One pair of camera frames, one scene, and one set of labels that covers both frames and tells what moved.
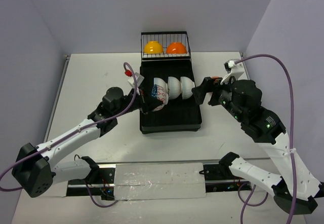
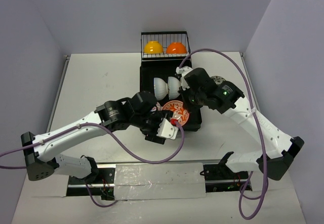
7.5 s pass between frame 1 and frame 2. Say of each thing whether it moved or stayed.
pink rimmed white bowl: stayed
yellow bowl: stayed
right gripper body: moved
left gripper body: moved
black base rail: stayed
